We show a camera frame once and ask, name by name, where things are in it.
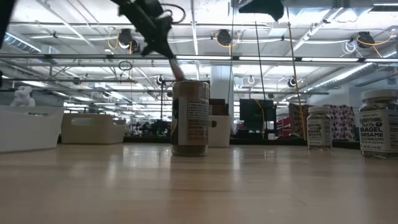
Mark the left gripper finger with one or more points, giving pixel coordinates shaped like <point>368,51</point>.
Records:
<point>150,46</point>
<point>166,48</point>

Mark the large white plastic bin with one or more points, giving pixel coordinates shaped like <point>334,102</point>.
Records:
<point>28,130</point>

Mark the black screen on stand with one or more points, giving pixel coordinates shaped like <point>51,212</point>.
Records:
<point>256,113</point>

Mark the floral patterned cloth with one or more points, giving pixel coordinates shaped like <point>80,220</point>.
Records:
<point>342,121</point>

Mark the overhead light rail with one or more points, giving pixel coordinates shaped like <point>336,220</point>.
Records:
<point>202,57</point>

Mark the brown spice jar tan lid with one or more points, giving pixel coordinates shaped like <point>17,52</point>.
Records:
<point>189,124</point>

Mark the white humanoid figure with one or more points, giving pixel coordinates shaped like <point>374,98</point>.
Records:
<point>23,98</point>

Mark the white building column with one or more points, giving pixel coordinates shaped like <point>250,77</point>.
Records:
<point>221,84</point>

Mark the bagel seasoning jar white lid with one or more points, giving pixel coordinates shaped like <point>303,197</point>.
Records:
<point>318,130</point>
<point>377,130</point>

